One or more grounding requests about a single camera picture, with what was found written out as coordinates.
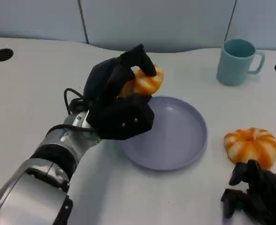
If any pale green mug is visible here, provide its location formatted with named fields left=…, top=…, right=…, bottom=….
left=216, top=38, right=266, bottom=86

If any orange and white bread roll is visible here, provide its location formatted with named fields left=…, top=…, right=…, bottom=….
left=118, top=64, right=164, bottom=98
left=223, top=127, right=276, bottom=170

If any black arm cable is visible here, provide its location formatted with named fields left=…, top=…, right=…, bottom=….
left=46, top=88, right=93, bottom=135

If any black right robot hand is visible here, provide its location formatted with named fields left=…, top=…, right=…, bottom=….
left=220, top=159, right=276, bottom=225

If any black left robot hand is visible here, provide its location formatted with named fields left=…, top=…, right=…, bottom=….
left=83, top=44, right=157, bottom=141

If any lilac plate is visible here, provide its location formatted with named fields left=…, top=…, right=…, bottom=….
left=119, top=96, right=208, bottom=171

